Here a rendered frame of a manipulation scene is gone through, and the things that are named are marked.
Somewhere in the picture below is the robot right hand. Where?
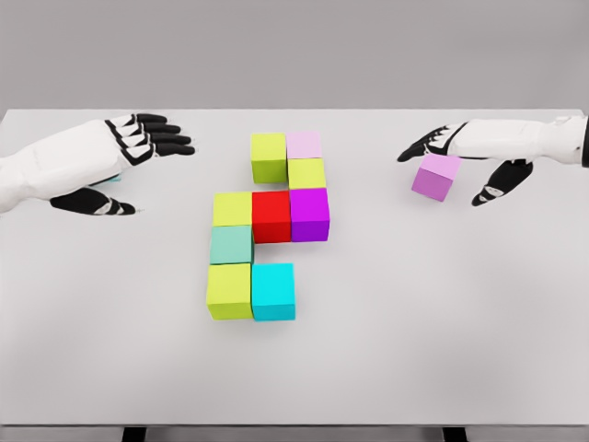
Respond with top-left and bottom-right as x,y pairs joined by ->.
397,119 -> 549,207

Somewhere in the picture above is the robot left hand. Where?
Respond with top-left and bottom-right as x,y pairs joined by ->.
29,112 -> 196,216

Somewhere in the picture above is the red cube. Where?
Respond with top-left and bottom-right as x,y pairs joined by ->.
251,191 -> 293,245

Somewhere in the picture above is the yellow-green cube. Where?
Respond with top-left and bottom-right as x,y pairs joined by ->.
212,192 -> 254,228
287,157 -> 328,192
249,133 -> 289,184
205,262 -> 254,322

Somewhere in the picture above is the pale pink cube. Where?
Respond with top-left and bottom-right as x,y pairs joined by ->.
285,131 -> 324,161

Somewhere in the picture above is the teal green cube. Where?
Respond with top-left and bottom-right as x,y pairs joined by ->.
209,225 -> 256,266

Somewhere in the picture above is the magenta cube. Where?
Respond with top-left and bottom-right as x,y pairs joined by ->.
289,187 -> 331,243

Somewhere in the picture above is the orchid purple cube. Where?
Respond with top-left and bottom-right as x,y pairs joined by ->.
410,154 -> 463,204

